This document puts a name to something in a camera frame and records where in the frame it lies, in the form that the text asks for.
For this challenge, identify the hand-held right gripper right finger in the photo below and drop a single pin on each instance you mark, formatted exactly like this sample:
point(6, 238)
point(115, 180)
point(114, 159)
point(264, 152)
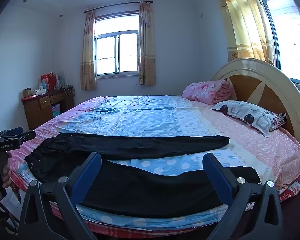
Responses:
point(216, 175)

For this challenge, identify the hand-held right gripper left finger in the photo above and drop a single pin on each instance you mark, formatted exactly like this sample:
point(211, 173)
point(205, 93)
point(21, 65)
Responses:
point(88, 175)

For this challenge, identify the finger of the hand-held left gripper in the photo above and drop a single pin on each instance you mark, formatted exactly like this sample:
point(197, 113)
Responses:
point(27, 136)
point(13, 130)

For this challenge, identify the black pants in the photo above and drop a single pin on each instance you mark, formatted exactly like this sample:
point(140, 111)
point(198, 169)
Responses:
point(140, 146)

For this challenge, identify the person's left hand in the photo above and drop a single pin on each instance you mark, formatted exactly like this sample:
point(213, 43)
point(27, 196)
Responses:
point(7, 172)

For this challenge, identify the wooden desk with drawers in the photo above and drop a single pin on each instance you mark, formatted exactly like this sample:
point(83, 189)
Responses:
point(40, 110)

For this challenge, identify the stack of pastel boxes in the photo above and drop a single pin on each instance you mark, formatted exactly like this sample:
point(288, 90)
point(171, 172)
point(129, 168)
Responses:
point(56, 110)

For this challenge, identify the brown cardboard box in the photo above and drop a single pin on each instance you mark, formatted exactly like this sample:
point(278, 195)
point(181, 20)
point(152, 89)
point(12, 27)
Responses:
point(26, 92)

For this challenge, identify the white tissue box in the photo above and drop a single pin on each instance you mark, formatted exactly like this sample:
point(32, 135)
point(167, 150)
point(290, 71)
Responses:
point(40, 92)

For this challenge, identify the red gift bag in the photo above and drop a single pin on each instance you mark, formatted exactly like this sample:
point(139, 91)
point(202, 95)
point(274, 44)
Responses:
point(48, 81)

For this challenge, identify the white plastic bag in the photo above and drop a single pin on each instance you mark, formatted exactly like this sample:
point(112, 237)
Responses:
point(60, 81)

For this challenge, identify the patterned white grey pillow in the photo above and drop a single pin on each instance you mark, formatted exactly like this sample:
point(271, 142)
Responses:
point(250, 116)

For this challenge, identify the bed with pastel sheet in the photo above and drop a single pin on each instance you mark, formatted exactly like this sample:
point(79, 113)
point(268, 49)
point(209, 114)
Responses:
point(165, 115)

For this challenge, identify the folded pink floral quilt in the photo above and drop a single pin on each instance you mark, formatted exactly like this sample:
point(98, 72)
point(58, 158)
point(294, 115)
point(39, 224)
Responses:
point(207, 91)

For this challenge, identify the striped pillow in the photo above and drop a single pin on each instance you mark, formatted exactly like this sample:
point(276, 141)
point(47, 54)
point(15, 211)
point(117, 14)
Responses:
point(281, 120)

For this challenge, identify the round wooden bed headboard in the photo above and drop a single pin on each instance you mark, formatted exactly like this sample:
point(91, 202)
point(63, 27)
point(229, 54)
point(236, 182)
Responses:
point(270, 92)

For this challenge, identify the beige patterned curtain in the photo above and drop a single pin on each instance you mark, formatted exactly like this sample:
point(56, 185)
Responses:
point(147, 45)
point(88, 55)

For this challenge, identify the sliding window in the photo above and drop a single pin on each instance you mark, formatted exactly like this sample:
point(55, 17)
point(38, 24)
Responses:
point(115, 52)

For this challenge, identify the black curtain rod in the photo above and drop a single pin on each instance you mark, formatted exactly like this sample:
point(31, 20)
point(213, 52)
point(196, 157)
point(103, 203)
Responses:
point(115, 5)

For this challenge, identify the yellow patterned curtain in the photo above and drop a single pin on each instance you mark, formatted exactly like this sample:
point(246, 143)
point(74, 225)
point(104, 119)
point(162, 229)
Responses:
point(242, 20)

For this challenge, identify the large bright window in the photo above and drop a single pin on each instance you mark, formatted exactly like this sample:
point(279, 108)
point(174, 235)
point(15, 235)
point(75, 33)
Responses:
point(290, 35)

